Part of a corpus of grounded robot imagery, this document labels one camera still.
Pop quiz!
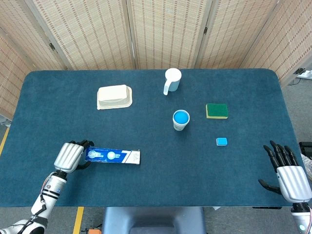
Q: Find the blue white toothpaste box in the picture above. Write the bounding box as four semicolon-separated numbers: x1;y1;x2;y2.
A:
84;147;141;166

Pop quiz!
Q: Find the green yellow scrub sponge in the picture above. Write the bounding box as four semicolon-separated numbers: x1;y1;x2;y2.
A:
205;103;229;120

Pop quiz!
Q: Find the grey blue robot torso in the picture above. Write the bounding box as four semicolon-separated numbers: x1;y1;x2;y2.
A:
101;206;207;234

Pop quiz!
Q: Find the white power strip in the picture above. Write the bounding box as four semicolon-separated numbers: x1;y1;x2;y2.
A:
293;68;312;80

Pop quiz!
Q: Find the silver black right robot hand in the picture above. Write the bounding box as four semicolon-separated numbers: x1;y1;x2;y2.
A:
258;140;312;203

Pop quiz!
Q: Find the white floral paper cup stack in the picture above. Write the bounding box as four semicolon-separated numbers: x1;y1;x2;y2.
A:
172;109;190;132

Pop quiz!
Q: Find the dark green plastic bin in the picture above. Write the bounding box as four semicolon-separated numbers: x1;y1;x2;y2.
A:
299;141;312;156

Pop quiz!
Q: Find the woven bamboo folding screen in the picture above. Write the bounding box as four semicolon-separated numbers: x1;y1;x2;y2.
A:
0;0;312;120

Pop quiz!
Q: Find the light blue white-handled mug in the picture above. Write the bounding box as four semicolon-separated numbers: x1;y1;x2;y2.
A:
163;68;183;96

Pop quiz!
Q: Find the blue carpet table cover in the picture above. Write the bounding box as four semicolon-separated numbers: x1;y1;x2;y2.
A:
0;68;302;208

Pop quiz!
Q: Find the cream plastic food container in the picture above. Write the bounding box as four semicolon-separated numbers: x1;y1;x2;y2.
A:
96;84;133;111

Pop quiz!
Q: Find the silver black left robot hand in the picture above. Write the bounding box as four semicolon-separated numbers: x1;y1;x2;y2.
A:
53;139;95;174

